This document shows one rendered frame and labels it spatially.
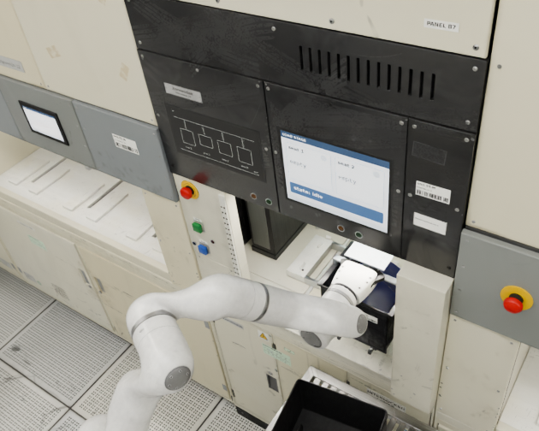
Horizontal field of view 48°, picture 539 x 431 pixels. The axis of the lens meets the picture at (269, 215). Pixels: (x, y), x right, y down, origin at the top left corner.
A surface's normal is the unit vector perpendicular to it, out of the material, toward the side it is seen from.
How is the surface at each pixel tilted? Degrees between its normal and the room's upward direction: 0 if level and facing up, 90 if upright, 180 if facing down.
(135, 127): 90
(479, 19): 90
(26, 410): 0
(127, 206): 0
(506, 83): 90
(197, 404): 0
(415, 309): 90
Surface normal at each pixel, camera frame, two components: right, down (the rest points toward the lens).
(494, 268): -0.56, 0.60
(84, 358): -0.11, -0.73
